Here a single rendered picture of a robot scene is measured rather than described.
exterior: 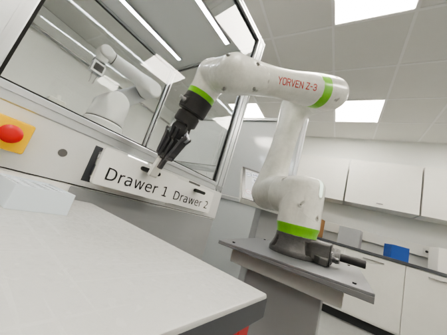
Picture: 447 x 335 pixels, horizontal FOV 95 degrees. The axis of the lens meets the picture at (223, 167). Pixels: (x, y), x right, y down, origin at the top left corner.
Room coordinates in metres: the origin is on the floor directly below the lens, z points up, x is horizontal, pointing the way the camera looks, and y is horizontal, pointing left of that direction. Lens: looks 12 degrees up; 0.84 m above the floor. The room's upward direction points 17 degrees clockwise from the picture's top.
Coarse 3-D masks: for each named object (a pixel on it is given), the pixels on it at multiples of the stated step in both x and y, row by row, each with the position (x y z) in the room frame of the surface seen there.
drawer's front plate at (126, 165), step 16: (112, 160) 0.61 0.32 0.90; (128, 160) 0.64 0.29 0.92; (96, 176) 0.59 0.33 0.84; (112, 176) 0.62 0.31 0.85; (128, 176) 0.66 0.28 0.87; (144, 176) 0.70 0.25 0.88; (160, 176) 0.75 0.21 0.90; (176, 176) 0.80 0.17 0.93; (128, 192) 0.68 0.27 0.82; (144, 192) 0.72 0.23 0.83; (160, 192) 0.77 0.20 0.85
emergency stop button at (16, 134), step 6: (0, 126) 0.43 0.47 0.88; (6, 126) 0.43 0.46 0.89; (12, 126) 0.44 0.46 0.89; (0, 132) 0.43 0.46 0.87; (6, 132) 0.43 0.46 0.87; (12, 132) 0.44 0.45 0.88; (18, 132) 0.45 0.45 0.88; (0, 138) 0.43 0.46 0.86; (6, 138) 0.44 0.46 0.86; (12, 138) 0.44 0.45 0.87; (18, 138) 0.45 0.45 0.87
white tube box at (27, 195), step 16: (0, 176) 0.37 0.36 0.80; (16, 176) 0.41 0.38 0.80; (0, 192) 0.35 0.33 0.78; (16, 192) 0.33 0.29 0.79; (32, 192) 0.34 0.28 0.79; (48, 192) 0.36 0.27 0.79; (64, 192) 0.41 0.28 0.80; (16, 208) 0.33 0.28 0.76; (32, 208) 0.35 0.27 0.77; (48, 208) 0.37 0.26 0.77; (64, 208) 0.39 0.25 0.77
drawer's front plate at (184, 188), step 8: (176, 184) 0.88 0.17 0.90; (184, 184) 0.92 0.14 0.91; (192, 184) 0.96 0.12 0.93; (176, 192) 0.90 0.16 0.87; (184, 192) 0.93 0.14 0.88; (192, 192) 0.97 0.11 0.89; (208, 192) 1.05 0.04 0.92; (176, 200) 0.91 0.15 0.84; (184, 200) 0.94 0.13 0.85; (192, 200) 0.98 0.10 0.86; (200, 200) 1.02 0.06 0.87; (208, 200) 1.07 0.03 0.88; (192, 208) 0.99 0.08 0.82; (200, 208) 1.04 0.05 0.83; (208, 208) 1.08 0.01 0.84
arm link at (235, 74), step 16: (224, 64) 0.45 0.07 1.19; (240, 64) 0.44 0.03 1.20; (256, 64) 0.46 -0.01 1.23; (224, 80) 0.47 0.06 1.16; (240, 80) 0.46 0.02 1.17; (256, 80) 0.48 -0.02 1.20; (272, 80) 0.50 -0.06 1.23; (288, 80) 0.52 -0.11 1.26; (304, 80) 0.55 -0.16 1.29; (320, 80) 0.57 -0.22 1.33; (272, 96) 0.56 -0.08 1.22; (288, 96) 0.57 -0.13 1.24; (304, 96) 0.58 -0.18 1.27; (320, 96) 0.59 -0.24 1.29
